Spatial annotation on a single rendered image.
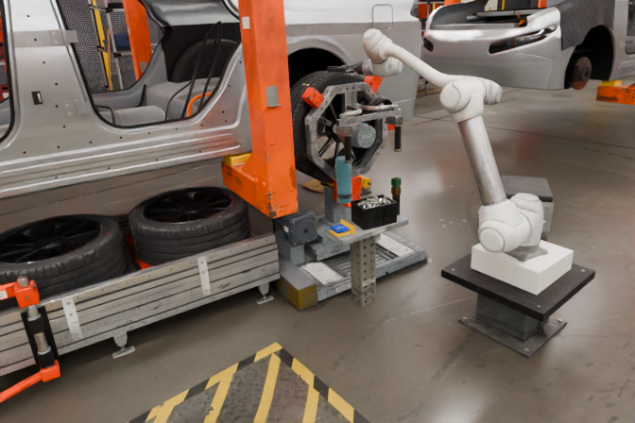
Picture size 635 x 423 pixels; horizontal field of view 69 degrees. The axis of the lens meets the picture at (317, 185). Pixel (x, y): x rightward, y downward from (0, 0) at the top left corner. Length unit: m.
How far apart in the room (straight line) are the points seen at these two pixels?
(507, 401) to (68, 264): 1.96
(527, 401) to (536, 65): 3.35
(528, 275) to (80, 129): 2.20
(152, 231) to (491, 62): 3.57
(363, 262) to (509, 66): 2.94
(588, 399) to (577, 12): 3.58
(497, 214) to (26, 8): 2.24
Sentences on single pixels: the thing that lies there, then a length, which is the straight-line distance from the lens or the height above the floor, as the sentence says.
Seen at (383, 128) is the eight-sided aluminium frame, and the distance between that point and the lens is 2.82.
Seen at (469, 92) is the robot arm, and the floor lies 1.16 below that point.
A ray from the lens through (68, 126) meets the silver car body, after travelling 2.57.
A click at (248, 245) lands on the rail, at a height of 0.37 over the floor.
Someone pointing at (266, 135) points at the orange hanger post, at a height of 0.96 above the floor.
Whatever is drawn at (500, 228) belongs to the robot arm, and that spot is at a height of 0.63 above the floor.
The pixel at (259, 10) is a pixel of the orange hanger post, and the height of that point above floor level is 1.52.
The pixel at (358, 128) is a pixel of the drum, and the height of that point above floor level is 0.90.
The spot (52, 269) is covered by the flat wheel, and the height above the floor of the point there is 0.48.
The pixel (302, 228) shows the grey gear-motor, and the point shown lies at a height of 0.34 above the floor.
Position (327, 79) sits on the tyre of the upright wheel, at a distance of 2.64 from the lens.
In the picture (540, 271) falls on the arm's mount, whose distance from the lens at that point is 2.22.
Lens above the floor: 1.45
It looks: 19 degrees down
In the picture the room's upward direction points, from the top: 3 degrees counter-clockwise
